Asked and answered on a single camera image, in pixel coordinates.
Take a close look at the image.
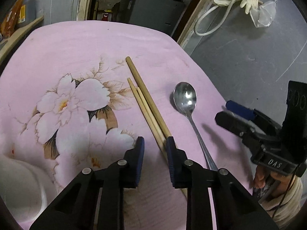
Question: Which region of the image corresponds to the large oil jug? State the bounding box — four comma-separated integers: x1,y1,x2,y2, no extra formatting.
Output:
16,0,36,28

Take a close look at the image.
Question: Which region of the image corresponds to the person right hand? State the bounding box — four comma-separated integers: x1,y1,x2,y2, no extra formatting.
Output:
253,165,292,197

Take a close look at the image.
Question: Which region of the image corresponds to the steel table spoon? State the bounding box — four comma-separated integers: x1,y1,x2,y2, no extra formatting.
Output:
173,82,218,171

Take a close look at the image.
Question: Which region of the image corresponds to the clear hanging plastic bag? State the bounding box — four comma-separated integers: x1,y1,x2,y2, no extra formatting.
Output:
249,0,278,28

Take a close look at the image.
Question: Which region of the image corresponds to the wooden chopstick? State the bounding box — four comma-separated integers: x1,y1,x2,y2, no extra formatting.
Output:
127,78,167,160
126,56,172,138
137,87,165,144

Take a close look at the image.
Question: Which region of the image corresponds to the pink floral table cloth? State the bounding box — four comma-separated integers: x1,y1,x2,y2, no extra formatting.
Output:
1,21,252,229

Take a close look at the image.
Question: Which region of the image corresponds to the white plastic utensil basket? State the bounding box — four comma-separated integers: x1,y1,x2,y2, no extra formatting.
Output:
1,155,57,223

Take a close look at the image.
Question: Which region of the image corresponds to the wooden door frame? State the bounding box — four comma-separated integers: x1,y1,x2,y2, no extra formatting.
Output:
76,0,211,48

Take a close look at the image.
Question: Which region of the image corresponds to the dark grey cabinet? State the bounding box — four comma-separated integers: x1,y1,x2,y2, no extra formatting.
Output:
116,0,185,35

